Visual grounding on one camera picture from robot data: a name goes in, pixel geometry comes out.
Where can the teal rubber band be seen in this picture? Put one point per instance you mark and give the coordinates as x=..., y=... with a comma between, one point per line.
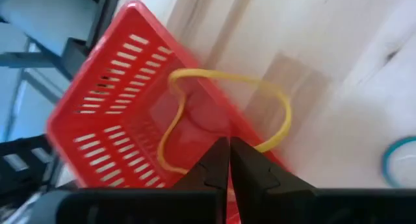
x=384, y=162

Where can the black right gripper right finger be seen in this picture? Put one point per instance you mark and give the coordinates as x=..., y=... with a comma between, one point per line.
x=256, y=178

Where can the red slotted plastic basket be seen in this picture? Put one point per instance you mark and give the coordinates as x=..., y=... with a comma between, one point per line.
x=136, y=120

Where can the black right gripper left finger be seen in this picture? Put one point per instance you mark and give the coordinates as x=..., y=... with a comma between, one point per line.
x=211, y=172

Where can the yellow rubber band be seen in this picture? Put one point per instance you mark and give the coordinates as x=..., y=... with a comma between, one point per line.
x=227, y=75

